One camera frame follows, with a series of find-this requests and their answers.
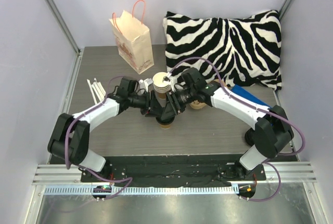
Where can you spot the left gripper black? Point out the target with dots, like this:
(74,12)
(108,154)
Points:
(151,103)

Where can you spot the stack of paper cups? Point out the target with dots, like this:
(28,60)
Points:
(161,87)

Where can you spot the zebra print pillow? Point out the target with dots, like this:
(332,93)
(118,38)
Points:
(240,51)

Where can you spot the single brown paper cup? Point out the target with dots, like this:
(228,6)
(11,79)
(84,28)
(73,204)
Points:
(165,126)

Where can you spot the stack of black lids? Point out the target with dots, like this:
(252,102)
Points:
(249,137)

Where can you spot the cardboard cup carrier tray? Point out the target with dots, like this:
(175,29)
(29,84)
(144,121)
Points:
(196,105)

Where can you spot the black plastic cup lid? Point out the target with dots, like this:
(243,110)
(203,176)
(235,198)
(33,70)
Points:
(165,122)

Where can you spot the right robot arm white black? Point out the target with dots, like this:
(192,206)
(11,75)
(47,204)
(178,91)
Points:
(269,131)

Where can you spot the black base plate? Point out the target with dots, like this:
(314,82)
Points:
(174,171)

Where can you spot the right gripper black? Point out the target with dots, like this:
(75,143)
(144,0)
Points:
(172,102)

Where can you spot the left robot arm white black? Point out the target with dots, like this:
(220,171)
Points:
(70,137)

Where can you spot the kraft paper gift bag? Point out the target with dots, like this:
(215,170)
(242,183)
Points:
(133,39)

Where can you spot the blue cloth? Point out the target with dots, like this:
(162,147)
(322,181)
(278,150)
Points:
(247,95)

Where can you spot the white wrapped straws bundle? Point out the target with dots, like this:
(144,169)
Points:
(97,90)

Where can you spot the aluminium front rail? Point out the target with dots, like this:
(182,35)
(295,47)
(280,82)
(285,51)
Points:
(104,190)

